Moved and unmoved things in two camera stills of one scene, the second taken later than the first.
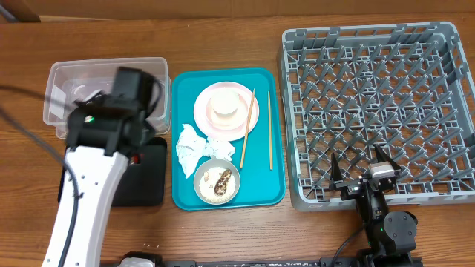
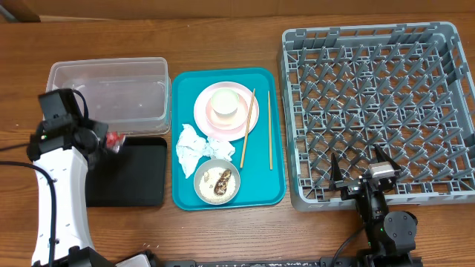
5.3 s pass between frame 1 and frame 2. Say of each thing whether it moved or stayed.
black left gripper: moved
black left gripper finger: stayed
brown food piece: stayed
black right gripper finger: stayed
